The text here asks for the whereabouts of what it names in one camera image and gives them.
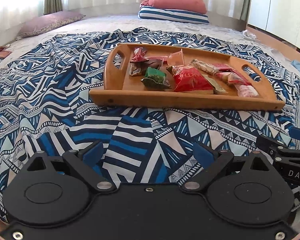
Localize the olive gold snack packet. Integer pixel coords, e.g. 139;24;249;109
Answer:
203;75;228;95

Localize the white pink pastry packet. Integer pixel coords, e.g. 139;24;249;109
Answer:
235;85;258;98

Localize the red Marth snack bag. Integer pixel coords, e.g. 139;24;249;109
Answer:
166;65;213;94

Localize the red square snack packet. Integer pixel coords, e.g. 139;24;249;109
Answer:
213;63;233;72

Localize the green snack packet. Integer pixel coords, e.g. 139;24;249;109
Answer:
141;67;171;89

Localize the brown almond chocolate packet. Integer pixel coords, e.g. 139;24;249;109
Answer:
129;59;163;76

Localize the jelly cup with lid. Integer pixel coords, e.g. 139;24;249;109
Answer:
167;49;185;66

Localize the dark red long packet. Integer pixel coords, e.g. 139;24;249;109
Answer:
130;47;148;63

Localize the small red snack packet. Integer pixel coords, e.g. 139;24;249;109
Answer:
228;68;251;85

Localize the long red snack bar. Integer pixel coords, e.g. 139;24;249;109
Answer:
145;56;168;64

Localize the wooden serving tray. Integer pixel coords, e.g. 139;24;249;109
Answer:
89;43;285;111

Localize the crumpled white tissue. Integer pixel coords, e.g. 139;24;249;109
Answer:
242;29;257;40

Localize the purple floral pillow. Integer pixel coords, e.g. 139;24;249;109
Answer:
15;11;85;40

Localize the white wardrobe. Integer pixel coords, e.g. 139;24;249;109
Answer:
248;0;300;49

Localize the pink red pillow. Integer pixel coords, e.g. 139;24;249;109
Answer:
140;0;207;14

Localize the blue white striped cushion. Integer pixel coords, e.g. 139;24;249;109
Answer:
138;6;210;24

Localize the green drape curtain right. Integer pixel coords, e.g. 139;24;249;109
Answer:
240;0;251;22

